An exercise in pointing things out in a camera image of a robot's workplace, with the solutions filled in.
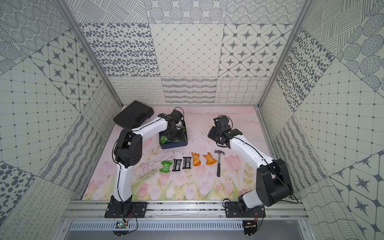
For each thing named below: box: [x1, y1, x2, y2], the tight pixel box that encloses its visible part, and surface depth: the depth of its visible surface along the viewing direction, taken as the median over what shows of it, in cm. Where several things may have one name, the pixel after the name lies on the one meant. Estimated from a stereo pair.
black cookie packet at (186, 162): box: [182, 156, 192, 170], surface depth 92 cm
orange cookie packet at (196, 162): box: [191, 152, 202, 167], surface depth 92 cm
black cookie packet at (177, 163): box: [171, 159, 182, 172], surface depth 90 cm
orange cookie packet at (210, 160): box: [202, 152, 218, 166], surface depth 92 cm
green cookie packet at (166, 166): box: [159, 161, 174, 173], surface depth 90 cm
